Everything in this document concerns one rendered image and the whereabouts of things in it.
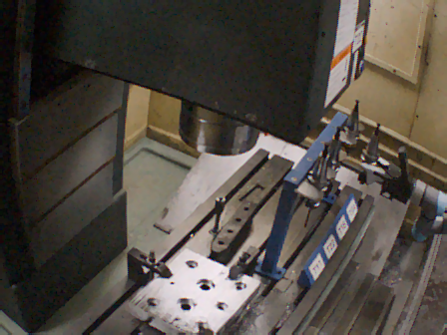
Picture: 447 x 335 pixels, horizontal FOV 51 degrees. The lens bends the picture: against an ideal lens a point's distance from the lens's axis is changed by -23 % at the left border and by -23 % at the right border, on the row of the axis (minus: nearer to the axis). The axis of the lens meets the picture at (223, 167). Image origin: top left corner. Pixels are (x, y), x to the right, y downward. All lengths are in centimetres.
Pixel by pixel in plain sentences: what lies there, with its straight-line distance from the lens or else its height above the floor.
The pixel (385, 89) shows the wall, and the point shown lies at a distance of 210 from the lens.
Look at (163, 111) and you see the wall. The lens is 260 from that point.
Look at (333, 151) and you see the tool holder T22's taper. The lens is 157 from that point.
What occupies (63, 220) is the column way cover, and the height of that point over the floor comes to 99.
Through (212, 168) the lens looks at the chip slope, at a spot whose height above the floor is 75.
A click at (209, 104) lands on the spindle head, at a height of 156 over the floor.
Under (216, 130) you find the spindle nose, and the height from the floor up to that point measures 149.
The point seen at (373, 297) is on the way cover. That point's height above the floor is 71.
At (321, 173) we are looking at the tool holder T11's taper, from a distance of 148.
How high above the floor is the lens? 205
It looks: 34 degrees down
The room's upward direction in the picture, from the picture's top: 9 degrees clockwise
